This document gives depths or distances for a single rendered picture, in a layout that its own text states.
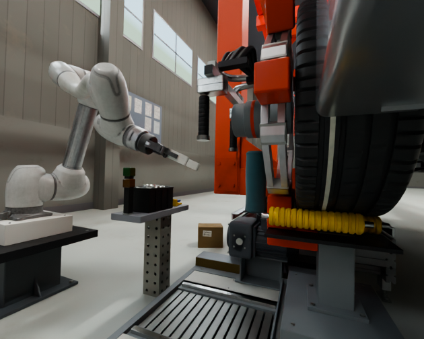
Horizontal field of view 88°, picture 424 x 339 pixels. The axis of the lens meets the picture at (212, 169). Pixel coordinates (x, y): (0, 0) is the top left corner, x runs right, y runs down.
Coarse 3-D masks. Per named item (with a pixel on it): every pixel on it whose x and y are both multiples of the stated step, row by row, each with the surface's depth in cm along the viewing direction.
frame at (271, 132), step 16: (288, 32) 62; (272, 48) 55; (288, 48) 57; (272, 128) 55; (272, 144) 56; (272, 160) 65; (288, 160) 96; (272, 176) 65; (288, 176) 89; (272, 192) 69; (288, 192) 69
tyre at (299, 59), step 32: (320, 128) 48; (352, 128) 45; (384, 128) 43; (416, 128) 41; (320, 160) 50; (352, 160) 47; (384, 160) 46; (416, 160) 44; (320, 192) 56; (352, 192) 52; (384, 192) 50
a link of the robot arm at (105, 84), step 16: (64, 80) 100; (80, 80) 104; (96, 80) 67; (112, 80) 68; (80, 96) 94; (96, 96) 70; (112, 96) 70; (128, 96) 75; (112, 112) 73; (128, 112) 78
